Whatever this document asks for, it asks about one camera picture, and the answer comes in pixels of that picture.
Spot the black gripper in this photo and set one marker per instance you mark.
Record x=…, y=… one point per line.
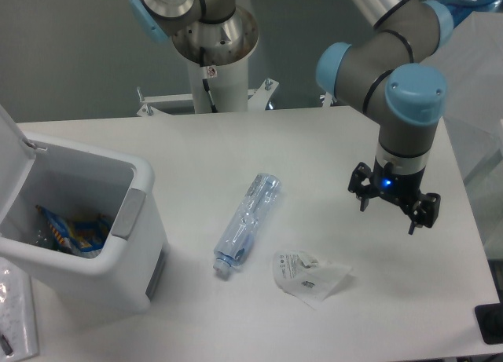
x=397, y=179

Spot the clear plastic bottle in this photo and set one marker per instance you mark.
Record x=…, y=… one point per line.
x=235, y=243

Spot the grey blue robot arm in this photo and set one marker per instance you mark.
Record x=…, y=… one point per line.
x=384, y=79

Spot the white trash can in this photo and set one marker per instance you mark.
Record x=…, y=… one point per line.
x=81, y=219

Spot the white trash can lid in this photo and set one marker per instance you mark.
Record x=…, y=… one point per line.
x=18, y=154

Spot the black device at edge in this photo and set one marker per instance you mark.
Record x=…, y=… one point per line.
x=489, y=319

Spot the blue orange snack wrapper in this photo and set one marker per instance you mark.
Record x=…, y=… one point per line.
x=84, y=239

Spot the white plastic tray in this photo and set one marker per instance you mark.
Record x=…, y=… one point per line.
x=19, y=336

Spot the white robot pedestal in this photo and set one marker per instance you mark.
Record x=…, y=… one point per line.
x=214, y=89

